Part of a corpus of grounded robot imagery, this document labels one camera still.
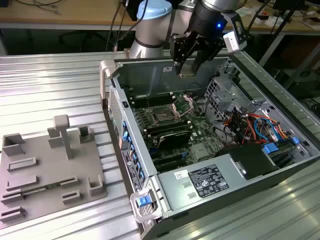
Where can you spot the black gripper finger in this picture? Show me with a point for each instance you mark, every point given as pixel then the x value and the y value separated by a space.
pixel 205 51
pixel 181 48

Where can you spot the silver square CPU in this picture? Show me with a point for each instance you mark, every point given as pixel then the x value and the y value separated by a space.
pixel 188 74

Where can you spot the thin metal locking lever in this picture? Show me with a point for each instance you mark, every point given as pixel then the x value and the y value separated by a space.
pixel 149 103

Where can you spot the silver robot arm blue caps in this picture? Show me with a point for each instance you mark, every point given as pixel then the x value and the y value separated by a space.
pixel 150 32

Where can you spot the CPU socket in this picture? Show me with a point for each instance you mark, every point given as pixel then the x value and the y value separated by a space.
pixel 162 115

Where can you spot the grey open PC case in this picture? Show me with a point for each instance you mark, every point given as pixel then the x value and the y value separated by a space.
pixel 150 75

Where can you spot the silver metal disk bay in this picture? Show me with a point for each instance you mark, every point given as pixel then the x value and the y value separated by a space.
pixel 220 100

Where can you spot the green motherboard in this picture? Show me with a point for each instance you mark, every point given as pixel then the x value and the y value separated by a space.
pixel 202 130

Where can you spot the black expansion card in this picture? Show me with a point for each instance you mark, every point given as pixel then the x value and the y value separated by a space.
pixel 175 140

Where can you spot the silver chipset heat sink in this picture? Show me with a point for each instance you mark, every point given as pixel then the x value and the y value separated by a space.
pixel 199 152

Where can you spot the wooden desk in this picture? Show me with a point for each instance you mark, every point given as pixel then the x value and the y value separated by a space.
pixel 75 12

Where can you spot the black plastic shroud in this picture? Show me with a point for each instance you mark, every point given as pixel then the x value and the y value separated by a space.
pixel 250 160

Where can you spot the blue disk carrier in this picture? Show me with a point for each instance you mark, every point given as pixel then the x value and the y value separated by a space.
pixel 271 150

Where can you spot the silver power supply unit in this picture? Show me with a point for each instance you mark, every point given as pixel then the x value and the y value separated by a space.
pixel 172 192

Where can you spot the blue case latch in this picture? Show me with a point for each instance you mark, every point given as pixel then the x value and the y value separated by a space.
pixel 142 201

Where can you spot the grey parts rack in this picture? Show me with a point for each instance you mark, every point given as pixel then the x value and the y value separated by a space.
pixel 50 170

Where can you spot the green RAM stick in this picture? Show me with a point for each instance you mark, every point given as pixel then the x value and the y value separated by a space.
pixel 40 189

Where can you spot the silver camera with black bracket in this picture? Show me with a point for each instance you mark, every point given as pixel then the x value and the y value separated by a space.
pixel 233 41

